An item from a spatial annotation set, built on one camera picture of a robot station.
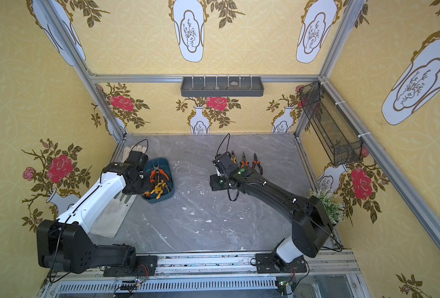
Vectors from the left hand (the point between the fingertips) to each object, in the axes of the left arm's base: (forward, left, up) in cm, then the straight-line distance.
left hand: (144, 188), depth 84 cm
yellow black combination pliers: (+2, -5, -4) cm, 7 cm away
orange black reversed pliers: (+14, 0, -9) cm, 17 cm away
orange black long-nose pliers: (+21, -55, -10) cm, 60 cm away
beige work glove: (+32, +17, -10) cm, 38 cm away
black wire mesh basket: (+12, -88, +15) cm, 90 cm away
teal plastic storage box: (+18, -4, -8) cm, 20 cm away
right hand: (-1, -31, +2) cm, 31 cm away
